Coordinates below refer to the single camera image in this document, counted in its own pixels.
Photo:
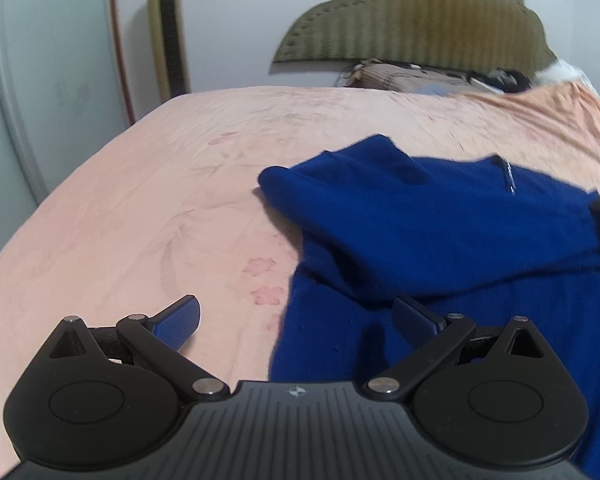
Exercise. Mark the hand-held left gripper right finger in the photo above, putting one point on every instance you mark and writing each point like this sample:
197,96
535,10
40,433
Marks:
412,317

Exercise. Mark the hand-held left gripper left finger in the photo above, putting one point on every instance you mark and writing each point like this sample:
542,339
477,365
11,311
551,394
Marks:
177,322

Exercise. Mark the blue beaded sweater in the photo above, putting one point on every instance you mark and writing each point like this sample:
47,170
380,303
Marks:
430,220

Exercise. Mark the dark clothes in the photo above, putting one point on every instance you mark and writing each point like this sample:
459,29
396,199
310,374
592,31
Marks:
505,80

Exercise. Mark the peach blanket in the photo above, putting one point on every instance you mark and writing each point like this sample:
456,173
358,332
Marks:
555,115

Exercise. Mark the pink floral bed sheet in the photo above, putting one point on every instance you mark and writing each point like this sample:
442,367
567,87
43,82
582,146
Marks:
130,200

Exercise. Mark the white printed quilt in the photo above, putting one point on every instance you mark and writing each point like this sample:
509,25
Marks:
562,71

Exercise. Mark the beige patterned pillow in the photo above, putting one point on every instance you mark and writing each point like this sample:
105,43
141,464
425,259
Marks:
410,77

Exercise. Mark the white flower-print wardrobe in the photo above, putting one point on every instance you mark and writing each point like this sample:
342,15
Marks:
45,85

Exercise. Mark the olive green padded headboard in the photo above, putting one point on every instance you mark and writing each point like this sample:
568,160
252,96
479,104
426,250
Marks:
420,15

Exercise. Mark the gold tower fan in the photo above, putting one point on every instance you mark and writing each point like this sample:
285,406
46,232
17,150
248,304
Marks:
169,35

